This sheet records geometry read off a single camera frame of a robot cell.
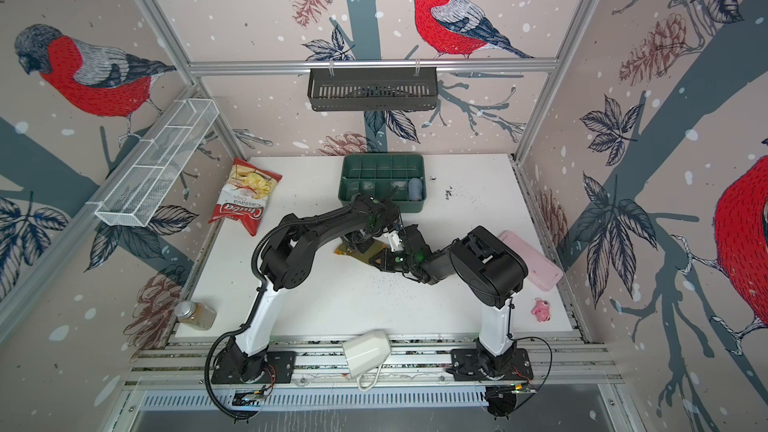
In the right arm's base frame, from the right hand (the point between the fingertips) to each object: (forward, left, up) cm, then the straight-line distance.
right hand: (370, 266), depth 91 cm
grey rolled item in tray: (+26, -14, +7) cm, 30 cm away
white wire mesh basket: (+12, +56, +34) cm, 66 cm away
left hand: (+6, +7, +3) cm, 10 cm away
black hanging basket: (+56, +2, +28) cm, 63 cm away
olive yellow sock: (+5, -1, +3) cm, 6 cm away
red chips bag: (+22, +46, +8) cm, 52 cm away
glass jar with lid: (-19, +42, +9) cm, 47 cm away
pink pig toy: (-11, -49, -1) cm, 51 cm away
